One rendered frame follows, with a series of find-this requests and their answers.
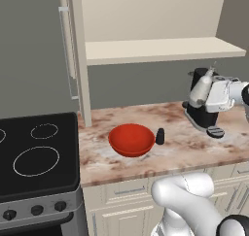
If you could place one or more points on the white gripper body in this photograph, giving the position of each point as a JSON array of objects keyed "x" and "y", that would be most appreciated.
[{"x": 221, "y": 95}]

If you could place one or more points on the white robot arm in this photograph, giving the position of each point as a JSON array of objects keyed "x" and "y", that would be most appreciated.
[{"x": 186, "y": 201}]

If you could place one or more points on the pale grey bottle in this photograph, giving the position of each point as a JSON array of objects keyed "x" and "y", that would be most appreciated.
[{"x": 200, "y": 89}]

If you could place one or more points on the black shaker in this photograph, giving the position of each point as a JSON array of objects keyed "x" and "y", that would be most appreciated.
[{"x": 160, "y": 137}]

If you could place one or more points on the red mixing bowl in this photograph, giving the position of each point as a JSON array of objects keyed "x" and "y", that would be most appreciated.
[{"x": 131, "y": 139}]

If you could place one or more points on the cream cabinet door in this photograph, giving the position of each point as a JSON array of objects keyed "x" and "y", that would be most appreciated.
[{"x": 67, "y": 36}]

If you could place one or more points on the black coffee machine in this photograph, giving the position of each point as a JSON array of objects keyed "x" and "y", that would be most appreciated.
[{"x": 202, "y": 117}]

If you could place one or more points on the cream drawer front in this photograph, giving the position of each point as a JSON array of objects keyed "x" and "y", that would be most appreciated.
[
  {"x": 241, "y": 169},
  {"x": 126, "y": 192}
]

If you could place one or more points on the cream base cupboard door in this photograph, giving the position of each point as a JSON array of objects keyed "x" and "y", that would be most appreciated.
[
  {"x": 129, "y": 222},
  {"x": 231, "y": 197}
]

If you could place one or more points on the black and silver stove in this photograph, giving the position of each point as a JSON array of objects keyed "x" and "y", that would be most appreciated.
[{"x": 39, "y": 155}]

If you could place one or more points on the black stove knob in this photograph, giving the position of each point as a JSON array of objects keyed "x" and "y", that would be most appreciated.
[
  {"x": 9, "y": 215},
  {"x": 60, "y": 206},
  {"x": 37, "y": 210}
]

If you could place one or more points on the cream open wall cabinet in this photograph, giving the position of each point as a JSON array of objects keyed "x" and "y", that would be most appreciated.
[{"x": 146, "y": 50}]

